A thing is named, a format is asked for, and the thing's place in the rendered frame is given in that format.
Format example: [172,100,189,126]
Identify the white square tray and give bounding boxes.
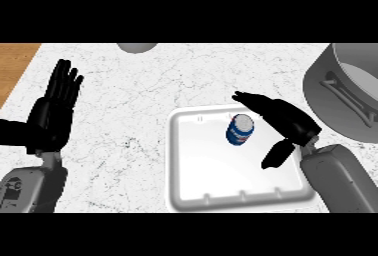
[165,103,320,213]

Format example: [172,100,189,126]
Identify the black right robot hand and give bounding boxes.
[230,90,323,170]

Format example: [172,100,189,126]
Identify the large grey pot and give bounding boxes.
[301,43,378,145]

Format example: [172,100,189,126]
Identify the grey rounded object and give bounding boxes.
[115,43,159,54]

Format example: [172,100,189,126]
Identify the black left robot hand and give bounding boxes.
[0,58,85,155]

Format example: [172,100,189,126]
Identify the blue and white can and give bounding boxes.
[224,113,255,147]

